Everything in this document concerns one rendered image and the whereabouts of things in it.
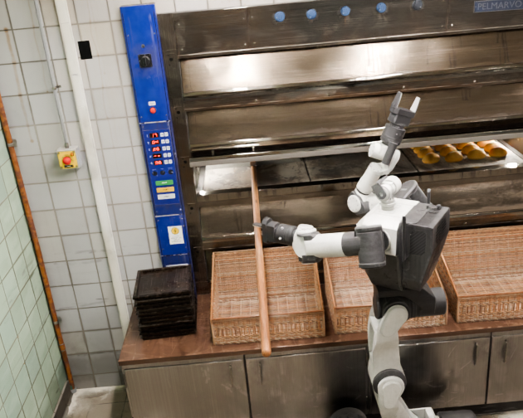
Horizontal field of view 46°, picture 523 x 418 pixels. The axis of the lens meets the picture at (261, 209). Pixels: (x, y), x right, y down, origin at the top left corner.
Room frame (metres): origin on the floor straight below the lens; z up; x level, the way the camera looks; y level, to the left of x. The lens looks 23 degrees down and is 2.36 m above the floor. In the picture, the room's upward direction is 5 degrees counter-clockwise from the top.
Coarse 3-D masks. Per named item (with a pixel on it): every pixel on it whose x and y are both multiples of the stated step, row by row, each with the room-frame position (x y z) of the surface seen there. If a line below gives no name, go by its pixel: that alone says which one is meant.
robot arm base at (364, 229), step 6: (354, 228) 1.95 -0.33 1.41; (360, 228) 1.92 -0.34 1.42; (366, 228) 1.91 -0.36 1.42; (372, 228) 1.91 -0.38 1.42; (378, 228) 1.92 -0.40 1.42; (384, 252) 1.94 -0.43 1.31; (384, 258) 1.93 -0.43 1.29; (360, 264) 1.89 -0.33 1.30; (366, 264) 1.87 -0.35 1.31; (372, 264) 1.86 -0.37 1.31; (378, 264) 1.86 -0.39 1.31; (384, 264) 1.88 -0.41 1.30
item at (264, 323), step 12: (252, 168) 3.23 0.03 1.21; (252, 180) 3.05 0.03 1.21; (252, 192) 2.89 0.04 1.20; (264, 276) 2.04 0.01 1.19; (264, 288) 1.95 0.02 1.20; (264, 300) 1.86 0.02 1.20; (264, 312) 1.78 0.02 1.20; (264, 324) 1.71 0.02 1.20; (264, 336) 1.65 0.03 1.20; (264, 348) 1.58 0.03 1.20
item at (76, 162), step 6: (60, 150) 2.91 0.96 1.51; (66, 150) 2.91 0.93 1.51; (72, 150) 2.90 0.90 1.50; (78, 150) 2.94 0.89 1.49; (60, 156) 2.90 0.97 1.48; (66, 156) 2.90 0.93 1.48; (72, 156) 2.90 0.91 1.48; (78, 156) 2.92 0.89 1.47; (60, 162) 2.90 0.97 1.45; (72, 162) 2.90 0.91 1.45; (78, 162) 2.91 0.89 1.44; (60, 168) 2.90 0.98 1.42; (66, 168) 2.90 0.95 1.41
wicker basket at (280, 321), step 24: (216, 264) 2.93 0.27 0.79; (240, 264) 2.93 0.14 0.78; (264, 264) 2.92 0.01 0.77; (288, 264) 2.91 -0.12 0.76; (312, 264) 2.91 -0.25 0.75; (216, 288) 2.83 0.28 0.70; (240, 288) 2.89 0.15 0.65; (312, 288) 2.87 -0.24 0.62; (216, 312) 2.69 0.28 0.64; (240, 312) 2.74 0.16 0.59; (288, 312) 2.70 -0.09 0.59; (312, 312) 2.47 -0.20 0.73; (216, 336) 2.49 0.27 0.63; (240, 336) 2.48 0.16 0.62; (288, 336) 2.48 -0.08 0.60; (312, 336) 2.47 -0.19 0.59
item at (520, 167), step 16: (400, 176) 3.00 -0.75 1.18; (416, 176) 2.98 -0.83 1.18; (432, 176) 2.98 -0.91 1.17; (448, 176) 2.98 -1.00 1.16; (464, 176) 2.98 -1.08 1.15; (480, 176) 2.98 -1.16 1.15; (208, 192) 3.00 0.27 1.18; (224, 192) 2.98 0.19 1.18; (240, 192) 2.98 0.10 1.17; (272, 192) 2.98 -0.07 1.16; (288, 192) 2.98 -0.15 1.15; (304, 192) 2.98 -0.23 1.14
